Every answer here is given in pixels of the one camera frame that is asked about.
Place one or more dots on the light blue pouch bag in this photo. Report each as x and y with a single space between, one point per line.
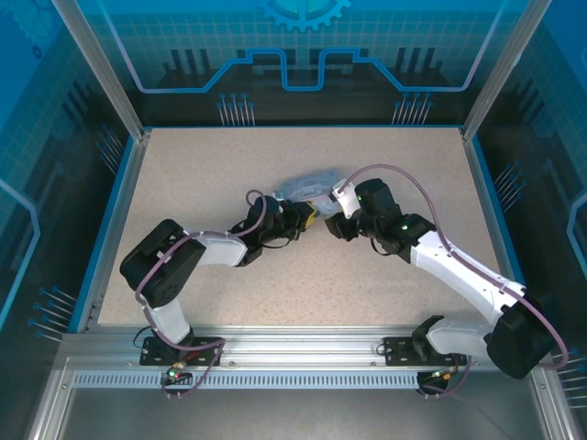
305 185

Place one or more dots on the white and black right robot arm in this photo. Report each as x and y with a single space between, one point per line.
458 270

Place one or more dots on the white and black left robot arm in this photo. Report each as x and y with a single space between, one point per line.
220 249

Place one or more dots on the blue table edge strip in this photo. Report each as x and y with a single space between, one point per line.
103 234
497 211

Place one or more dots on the small LED connector board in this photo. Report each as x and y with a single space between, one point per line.
442 375
174 373

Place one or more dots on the grey metal shelf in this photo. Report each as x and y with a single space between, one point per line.
298 417

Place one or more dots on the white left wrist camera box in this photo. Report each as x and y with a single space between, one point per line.
277 197

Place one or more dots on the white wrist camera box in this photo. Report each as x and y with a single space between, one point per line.
277 197
346 201

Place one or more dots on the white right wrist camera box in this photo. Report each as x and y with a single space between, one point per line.
346 201

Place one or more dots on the aluminium mounting rail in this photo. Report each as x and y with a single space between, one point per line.
298 344

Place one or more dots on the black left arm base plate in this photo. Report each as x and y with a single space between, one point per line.
206 350

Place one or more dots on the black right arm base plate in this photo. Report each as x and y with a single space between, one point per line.
399 352

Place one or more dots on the aluminium side rail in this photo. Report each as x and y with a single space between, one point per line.
117 229

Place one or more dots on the aluminium frame post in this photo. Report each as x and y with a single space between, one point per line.
103 69
504 64

